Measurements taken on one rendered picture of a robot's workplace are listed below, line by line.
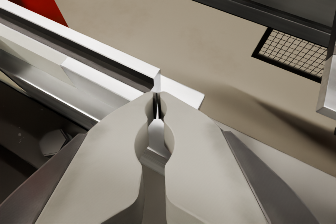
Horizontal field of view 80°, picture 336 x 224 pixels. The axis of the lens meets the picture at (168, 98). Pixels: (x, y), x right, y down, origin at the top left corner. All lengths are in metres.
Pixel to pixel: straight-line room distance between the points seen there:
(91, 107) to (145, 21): 1.55
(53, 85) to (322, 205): 0.28
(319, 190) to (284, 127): 1.10
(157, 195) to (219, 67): 1.26
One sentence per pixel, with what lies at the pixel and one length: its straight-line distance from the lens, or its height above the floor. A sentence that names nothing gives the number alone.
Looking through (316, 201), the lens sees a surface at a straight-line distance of 0.28.
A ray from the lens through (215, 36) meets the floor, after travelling 1.62.
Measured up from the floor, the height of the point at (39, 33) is 0.99.
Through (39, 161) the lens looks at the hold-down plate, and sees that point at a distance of 0.24.
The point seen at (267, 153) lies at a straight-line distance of 0.27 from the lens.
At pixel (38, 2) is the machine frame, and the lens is 1.45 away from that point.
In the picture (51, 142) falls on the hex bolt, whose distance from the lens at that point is 0.22.
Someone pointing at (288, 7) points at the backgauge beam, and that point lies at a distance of 0.34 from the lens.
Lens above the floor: 1.11
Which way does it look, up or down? 62 degrees down
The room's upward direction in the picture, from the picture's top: 2 degrees clockwise
